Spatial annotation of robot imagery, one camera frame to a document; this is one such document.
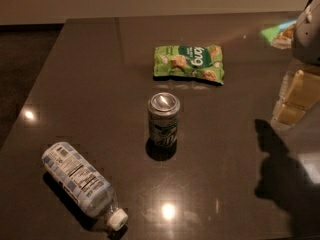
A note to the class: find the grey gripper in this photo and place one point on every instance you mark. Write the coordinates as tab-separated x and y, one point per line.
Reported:
307	39

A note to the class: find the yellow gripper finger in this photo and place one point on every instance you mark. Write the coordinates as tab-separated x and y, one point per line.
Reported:
286	115

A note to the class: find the green rice chip bag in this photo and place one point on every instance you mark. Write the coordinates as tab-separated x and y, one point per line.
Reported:
204	63

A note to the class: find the silver 7up can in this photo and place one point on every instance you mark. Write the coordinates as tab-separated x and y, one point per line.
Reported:
163	117

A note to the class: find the clear plastic water bottle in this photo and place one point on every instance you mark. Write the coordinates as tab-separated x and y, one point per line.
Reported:
92	193

